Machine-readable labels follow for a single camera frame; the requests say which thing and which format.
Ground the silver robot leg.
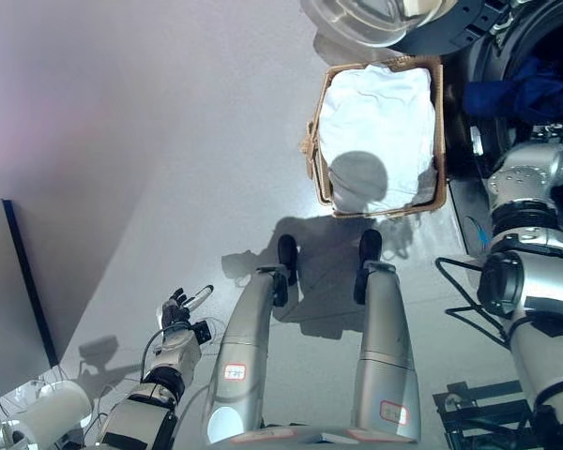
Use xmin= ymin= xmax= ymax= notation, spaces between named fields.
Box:
xmin=205 ymin=263 xmax=290 ymax=444
xmin=349 ymin=260 xmax=424 ymax=444

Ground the dark panel with black edge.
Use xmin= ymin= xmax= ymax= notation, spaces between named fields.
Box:
xmin=0 ymin=198 xmax=62 ymax=407

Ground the dark blue cloth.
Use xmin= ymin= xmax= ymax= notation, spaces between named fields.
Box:
xmin=464 ymin=55 xmax=563 ymax=126

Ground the white rounded plastic housing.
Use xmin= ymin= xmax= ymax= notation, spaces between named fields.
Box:
xmin=8 ymin=379 xmax=94 ymax=449

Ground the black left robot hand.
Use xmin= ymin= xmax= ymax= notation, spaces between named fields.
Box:
xmin=160 ymin=283 xmax=216 ymax=331

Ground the black right robot foot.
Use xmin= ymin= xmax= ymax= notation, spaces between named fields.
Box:
xmin=358 ymin=228 xmax=384 ymax=271

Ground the black metal frame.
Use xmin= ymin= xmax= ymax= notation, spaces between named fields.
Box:
xmin=432 ymin=380 xmax=546 ymax=450

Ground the black cable loop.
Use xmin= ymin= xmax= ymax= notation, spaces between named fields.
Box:
xmin=434 ymin=256 xmax=513 ymax=349

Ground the silver right robot leg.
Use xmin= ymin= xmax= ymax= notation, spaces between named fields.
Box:
xmin=349 ymin=260 xmax=424 ymax=444

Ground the grey front-load washing machine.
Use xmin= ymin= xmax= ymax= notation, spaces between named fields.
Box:
xmin=443 ymin=0 xmax=563 ymax=260

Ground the black left robot foot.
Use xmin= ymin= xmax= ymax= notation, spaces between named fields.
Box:
xmin=277 ymin=233 xmax=301 ymax=285

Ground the blue swoosh sticker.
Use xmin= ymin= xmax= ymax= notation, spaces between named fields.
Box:
xmin=465 ymin=214 xmax=492 ymax=250

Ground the black robot foot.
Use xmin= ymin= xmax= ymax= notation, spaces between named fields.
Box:
xmin=358 ymin=228 xmax=384 ymax=271
xmin=277 ymin=233 xmax=301 ymax=285

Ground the woven wicker laundry basket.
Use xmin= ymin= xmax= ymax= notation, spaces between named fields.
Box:
xmin=298 ymin=54 xmax=449 ymax=221

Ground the round washer door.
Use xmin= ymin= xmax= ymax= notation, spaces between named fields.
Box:
xmin=299 ymin=0 xmax=499 ymax=55

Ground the silver left robot leg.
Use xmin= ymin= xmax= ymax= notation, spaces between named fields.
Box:
xmin=205 ymin=263 xmax=290 ymax=444

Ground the white cloth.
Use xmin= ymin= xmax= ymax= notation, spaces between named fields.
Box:
xmin=318 ymin=64 xmax=440 ymax=215

